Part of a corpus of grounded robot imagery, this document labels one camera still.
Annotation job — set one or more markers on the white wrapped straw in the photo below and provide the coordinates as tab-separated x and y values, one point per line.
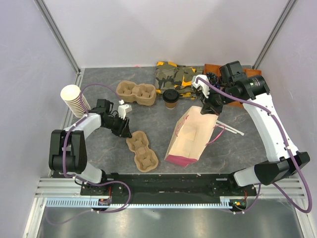
218	122
232	130

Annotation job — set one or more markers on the dark blue rolled tie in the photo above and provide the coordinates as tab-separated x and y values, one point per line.
213	79

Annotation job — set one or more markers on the beige pink paper bag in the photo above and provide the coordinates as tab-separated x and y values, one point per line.
191	135

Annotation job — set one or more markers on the brown pulp cup carrier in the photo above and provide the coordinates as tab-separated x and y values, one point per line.
142	94
145	158

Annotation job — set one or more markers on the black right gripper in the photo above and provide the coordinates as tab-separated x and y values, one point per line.
208	107

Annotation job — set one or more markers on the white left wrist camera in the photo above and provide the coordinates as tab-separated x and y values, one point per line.
123	109

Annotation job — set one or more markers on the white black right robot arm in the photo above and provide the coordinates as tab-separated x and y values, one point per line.
233	85

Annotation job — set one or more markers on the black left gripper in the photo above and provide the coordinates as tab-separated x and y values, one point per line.
123	130

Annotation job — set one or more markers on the white wrapped straw right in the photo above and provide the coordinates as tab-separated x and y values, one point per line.
218	122

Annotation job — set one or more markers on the white wrapped straw left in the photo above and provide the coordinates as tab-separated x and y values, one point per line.
232	130

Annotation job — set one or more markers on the stack of paper cups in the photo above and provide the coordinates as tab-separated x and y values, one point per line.
76	102

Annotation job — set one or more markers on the brown paper coffee cup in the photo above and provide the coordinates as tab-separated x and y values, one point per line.
170	105

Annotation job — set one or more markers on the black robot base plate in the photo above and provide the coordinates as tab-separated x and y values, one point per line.
169	188

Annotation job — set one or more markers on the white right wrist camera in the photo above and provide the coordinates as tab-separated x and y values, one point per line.
199	83

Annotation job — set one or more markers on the slotted grey cable duct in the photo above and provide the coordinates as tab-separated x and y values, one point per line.
96	203

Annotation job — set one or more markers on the orange wooden divided tray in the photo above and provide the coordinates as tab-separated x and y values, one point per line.
216	70

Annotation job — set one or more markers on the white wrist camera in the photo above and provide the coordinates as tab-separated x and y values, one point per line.
199	83
123	109

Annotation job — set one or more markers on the black plastic cup lid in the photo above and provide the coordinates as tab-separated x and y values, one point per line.
170	96

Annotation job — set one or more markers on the camouflage folded cloth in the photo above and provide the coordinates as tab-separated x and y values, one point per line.
169	75

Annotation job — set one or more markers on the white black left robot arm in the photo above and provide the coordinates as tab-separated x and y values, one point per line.
68	154

